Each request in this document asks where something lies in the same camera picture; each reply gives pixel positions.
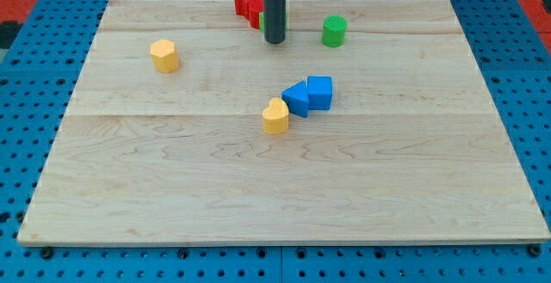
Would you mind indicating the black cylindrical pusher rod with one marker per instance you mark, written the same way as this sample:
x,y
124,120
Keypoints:
x,y
274,16

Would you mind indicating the green star block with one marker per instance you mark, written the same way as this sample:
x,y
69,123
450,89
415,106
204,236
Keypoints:
x,y
261,22

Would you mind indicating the blue cube block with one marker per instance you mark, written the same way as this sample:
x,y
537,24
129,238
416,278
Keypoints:
x,y
319,91

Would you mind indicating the yellow hexagon block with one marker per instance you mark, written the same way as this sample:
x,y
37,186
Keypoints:
x,y
164,56

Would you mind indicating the red star block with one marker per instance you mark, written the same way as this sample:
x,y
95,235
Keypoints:
x,y
245,7

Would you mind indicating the yellow heart block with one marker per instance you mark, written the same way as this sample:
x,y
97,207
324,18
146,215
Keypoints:
x,y
275,117

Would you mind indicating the green cylinder block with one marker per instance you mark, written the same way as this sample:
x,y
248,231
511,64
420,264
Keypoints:
x,y
333,31

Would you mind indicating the wooden board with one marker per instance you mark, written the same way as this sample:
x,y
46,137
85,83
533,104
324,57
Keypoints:
x,y
411,152

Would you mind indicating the blue triangle block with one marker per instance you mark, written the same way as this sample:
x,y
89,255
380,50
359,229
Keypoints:
x,y
296,98

